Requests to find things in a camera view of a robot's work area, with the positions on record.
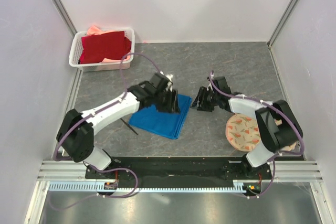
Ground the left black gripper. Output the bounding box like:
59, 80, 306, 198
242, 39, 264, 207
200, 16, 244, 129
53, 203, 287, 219
153, 89, 180, 114

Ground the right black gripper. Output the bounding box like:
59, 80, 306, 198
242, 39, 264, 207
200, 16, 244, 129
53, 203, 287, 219
190, 87, 219, 112

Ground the blue cloth napkin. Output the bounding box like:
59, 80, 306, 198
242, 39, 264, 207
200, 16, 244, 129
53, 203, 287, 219
129, 94, 192, 140

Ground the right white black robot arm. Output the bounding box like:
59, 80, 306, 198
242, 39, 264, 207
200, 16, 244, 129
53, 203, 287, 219
191, 84, 304, 179

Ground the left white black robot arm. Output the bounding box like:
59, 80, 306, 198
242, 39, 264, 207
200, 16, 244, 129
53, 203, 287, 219
53, 78, 181, 178

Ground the floral round pot holder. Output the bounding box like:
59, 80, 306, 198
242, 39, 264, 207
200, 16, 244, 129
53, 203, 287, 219
225, 113, 299, 154

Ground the red cloth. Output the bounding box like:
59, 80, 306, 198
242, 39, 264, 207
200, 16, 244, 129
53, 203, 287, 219
79, 31, 132, 64

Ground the pink cloth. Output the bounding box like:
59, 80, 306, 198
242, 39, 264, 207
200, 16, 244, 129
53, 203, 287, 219
87, 25, 115, 36

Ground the white plastic basket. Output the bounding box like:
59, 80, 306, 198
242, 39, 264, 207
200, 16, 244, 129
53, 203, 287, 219
69, 25, 135, 72

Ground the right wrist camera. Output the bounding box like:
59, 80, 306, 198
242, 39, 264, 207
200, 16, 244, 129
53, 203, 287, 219
210, 77, 232, 95

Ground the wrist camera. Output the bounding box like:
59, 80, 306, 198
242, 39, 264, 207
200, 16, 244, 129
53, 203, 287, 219
148, 72, 173, 94
210, 77, 232, 95

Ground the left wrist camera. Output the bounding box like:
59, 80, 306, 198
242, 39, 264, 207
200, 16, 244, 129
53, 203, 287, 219
148, 72, 173, 94

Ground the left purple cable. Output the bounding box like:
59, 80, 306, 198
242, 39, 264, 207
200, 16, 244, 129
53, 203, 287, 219
48, 52, 166, 210

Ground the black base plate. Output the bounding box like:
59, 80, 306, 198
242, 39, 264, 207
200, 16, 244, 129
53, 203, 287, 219
85, 156, 271, 181

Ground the grey slotted cable duct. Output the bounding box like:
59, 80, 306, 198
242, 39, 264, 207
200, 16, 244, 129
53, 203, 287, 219
48, 181, 247, 193

